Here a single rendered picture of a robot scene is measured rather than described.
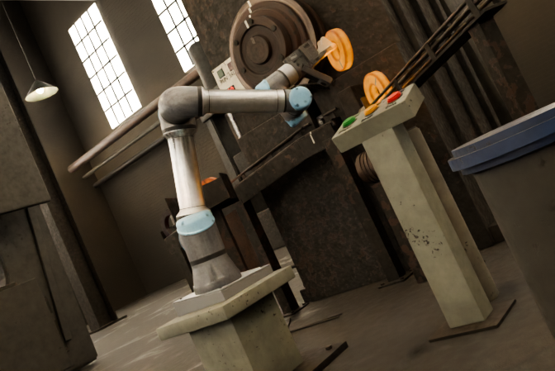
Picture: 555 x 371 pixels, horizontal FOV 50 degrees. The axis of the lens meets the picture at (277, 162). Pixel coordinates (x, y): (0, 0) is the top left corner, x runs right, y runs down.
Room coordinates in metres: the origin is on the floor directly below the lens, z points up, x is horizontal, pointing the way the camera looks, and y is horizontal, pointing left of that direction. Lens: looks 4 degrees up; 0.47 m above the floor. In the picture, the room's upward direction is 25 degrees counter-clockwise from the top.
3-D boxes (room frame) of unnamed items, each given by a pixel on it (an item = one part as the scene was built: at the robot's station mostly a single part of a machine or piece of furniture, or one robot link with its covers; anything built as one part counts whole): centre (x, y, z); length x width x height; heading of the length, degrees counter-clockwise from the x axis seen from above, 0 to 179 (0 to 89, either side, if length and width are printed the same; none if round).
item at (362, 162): (2.24, -0.38, 0.27); 0.22 x 0.13 x 0.53; 52
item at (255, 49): (2.48, -0.14, 1.11); 0.28 x 0.06 x 0.28; 52
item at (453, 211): (1.71, -0.35, 0.26); 0.12 x 0.12 x 0.52
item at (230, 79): (2.85, 0.00, 1.15); 0.26 x 0.02 x 0.18; 52
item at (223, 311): (1.83, 0.32, 0.28); 0.32 x 0.32 x 0.04; 51
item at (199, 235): (1.83, 0.31, 0.50); 0.13 x 0.12 x 0.14; 13
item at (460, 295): (1.55, -0.28, 0.31); 0.24 x 0.16 x 0.62; 52
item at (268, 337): (1.83, 0.32, 0.13); 0.40 x 0.40 x 0.26; 51
